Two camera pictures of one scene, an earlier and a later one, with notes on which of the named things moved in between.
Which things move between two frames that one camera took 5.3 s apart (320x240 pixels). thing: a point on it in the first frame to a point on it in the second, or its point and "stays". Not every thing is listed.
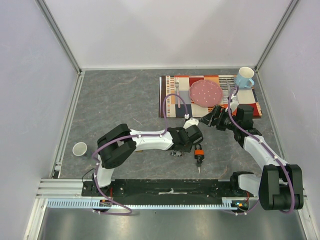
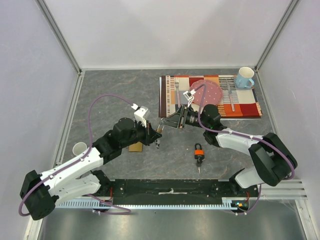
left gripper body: (188, 147) to (145, 137)
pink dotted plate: (205, 93) stays
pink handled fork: (177, 85) stays
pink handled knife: (229, 87) stays
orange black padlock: (199, 153) stays
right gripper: (216, 118) to (181, 118)
